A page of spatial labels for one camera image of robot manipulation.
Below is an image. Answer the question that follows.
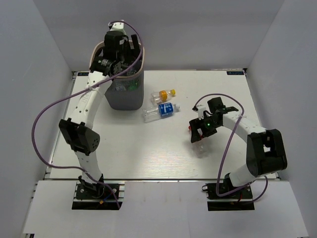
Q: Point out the clear bottle red label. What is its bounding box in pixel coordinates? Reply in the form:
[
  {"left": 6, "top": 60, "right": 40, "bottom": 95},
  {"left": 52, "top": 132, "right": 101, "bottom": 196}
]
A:
[{"left": 192, "top": 129, "right": 208, "bottom": 158}]

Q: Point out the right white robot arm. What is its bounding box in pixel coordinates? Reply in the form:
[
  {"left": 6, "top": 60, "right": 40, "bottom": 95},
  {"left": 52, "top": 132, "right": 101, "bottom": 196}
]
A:
[{"left": 189, "top": 96, "right": 287, "bottom": 198}]

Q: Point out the clear bottle blue label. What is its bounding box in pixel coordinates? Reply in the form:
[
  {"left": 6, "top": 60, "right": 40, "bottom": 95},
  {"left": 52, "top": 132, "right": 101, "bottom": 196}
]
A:
[{"left": 142, "top": 102, "right": 180, "bottom": 123}]

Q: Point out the clear bottle orange cap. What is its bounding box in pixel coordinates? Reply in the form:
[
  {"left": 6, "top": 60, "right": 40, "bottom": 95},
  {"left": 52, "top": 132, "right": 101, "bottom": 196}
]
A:
[{"left": 151, "top": 89, "right": 176, "bottom": 104}]

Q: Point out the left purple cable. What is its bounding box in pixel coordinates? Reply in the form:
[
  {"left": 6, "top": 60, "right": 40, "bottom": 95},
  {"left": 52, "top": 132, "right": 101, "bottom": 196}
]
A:
[{"left": 31, "top": 20, "right": 146, "bottom": 210}]

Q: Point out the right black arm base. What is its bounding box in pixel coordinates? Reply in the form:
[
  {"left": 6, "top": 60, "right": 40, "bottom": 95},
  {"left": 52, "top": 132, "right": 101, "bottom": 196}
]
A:
[{"left": 202, "top": 182, "right": 255, "bottom": 212}]

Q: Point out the green bottle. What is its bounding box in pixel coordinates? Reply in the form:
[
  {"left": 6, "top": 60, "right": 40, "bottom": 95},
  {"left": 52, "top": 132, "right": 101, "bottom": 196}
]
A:
[{"left": 129, "top": 80, "right": 139, "bottom": 91}]

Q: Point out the grey mesh waste bin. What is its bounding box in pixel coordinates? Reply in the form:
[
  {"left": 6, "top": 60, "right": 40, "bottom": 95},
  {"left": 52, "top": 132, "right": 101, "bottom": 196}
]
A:
[{"left": 88, "top": 42, "right": 144, "bottom": 111}]

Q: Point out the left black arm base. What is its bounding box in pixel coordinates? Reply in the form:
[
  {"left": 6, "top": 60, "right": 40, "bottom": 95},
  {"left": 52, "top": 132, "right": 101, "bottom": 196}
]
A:
[{"left": 71, "top": 182, "right": 124, "bottom": 211}]

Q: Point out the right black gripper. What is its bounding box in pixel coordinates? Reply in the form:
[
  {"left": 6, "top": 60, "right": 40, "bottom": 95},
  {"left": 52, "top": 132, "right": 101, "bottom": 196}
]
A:
[{"left": 190, "top": 115, "right": 221, "bottom": 143}]

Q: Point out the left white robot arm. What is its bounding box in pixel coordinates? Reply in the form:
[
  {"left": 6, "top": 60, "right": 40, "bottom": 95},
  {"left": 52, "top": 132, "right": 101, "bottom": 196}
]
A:
[{"left": 59, "top": 30, "right": 141, "bottom": 198}]

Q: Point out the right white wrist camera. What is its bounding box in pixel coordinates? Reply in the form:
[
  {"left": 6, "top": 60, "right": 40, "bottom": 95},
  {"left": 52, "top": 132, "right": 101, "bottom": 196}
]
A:
[{"left": 192, "top": 105, "right": 206, "bottom": 119}]

